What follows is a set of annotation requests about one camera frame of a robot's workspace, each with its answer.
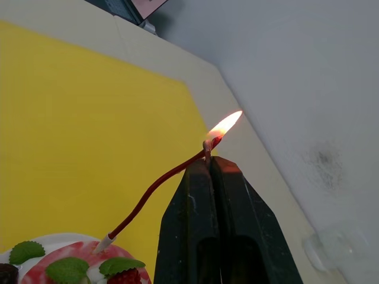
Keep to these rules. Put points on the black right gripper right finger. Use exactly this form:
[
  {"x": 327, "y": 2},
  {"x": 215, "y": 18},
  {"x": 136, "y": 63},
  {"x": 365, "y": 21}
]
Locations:
[{"x": 245, "y": 207}]

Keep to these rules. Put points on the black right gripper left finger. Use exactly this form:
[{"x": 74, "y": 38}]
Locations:
[{"x": 183, "y": 207}]

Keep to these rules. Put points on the wooden match stick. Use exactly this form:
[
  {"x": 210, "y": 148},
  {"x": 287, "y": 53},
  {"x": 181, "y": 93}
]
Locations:
[{"x": 208, "y": 148}]

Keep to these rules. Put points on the white cake with fruit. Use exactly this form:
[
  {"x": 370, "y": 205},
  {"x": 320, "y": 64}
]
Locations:
[{"x": 74, "y": 263}]

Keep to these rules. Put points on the bent red candle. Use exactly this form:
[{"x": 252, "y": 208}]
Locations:
[{"x": 154, "y": 189}]

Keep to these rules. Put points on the clear plastic table corner guard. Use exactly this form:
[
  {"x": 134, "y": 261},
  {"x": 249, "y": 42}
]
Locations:
[{"x": 331, "y": 251}]

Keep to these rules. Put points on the yellow table mat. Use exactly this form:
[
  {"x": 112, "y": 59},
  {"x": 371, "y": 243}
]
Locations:
[{"x": 89, "y": 118}]

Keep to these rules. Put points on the grey box with pink label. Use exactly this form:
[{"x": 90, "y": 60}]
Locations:
[{"x": 142, "y": 9}]

